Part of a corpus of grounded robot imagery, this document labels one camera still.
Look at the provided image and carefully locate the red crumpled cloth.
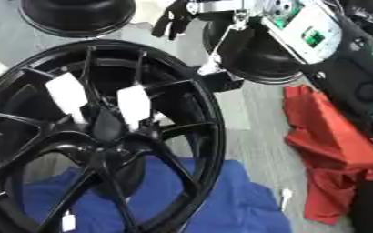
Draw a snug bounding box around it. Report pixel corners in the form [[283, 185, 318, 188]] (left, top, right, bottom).
[[282, 84, 373, 226]]

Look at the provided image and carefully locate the black spoked wheel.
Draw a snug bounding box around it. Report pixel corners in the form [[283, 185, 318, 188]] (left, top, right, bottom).
[[0, 39, 228, 233]]

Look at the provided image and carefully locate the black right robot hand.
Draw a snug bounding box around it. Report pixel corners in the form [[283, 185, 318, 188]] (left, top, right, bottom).
[[149, 0, 267, 94]]

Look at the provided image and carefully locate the blue crumpled cloth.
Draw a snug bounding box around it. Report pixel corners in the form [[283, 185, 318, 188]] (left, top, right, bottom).
[[21, 156, 294, 233]]

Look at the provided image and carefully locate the black round object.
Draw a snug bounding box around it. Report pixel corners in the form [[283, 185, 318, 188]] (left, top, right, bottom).
[[17, 0, 137, 39], [200, 17, 307, 86]]

